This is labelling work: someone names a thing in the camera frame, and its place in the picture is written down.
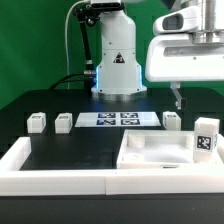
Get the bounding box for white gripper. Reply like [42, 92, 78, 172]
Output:
[145, 34, 224, 110]

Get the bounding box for white square table top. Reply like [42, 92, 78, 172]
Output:
[116, 129, 201, 170]

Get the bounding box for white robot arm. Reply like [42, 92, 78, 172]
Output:
[90, 0, 224, 109]

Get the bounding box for white sheet with markers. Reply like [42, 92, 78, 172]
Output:
[75, 112, 160, 127]

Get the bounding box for white U-shaped obstacle fence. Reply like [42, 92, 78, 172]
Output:
[0, 137, 224, 196]

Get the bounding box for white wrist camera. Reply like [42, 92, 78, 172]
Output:
[153, 6, 202, 36]

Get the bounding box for black cables at base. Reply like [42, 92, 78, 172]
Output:
[49, 72, 96, 90]

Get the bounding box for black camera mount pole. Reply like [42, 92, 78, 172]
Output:
[72, 1, 126, 78]

